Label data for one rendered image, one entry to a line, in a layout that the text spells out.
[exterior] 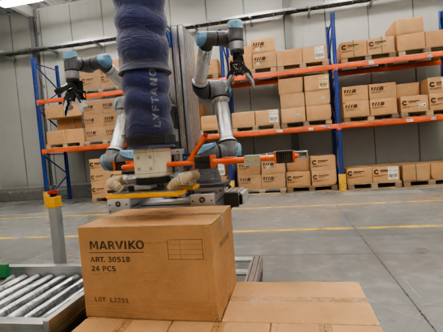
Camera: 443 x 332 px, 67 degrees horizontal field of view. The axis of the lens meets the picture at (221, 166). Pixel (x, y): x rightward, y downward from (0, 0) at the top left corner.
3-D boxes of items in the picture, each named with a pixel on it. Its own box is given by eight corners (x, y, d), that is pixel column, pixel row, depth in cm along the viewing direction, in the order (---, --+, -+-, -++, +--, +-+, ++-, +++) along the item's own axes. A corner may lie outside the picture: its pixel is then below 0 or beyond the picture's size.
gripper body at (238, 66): (229, 74, 168) (227, 49, 168) (232, 77, 177) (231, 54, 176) (244, 72, 167) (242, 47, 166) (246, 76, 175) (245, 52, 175)
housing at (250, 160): (244, 166, 143) (242, 155, 142) (246, 165, 149) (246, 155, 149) (260, 165, 141) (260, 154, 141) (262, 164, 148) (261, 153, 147)
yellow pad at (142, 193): (105, 199, 147) (104, 188, 147) (117, 195, 156) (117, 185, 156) (178, 196, 139) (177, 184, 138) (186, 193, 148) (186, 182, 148)
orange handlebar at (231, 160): (99, 172, 160) (98, 165, 159) (130, 168, 189) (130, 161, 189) (299, 160, 137) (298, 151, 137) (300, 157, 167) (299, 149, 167)
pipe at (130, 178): (107, 190, 149) (105, 178, 148) (134, 184, 173) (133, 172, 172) (179, 187, 140) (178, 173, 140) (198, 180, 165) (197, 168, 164)
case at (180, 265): (86, 317, 148) (76, 226, 146) (130, 280, 187) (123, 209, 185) (219, 322, 134) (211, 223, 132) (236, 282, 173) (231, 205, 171)
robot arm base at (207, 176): (200, 181, 210) (198, 165, 210) (223, 180, 207) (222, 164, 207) (193, 184, 195) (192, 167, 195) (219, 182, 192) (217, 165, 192)
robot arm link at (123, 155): (132, 171, 203) (130, 149, 202) (115, 172, 208) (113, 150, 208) (144, 169, 213) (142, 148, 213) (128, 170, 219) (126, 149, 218)
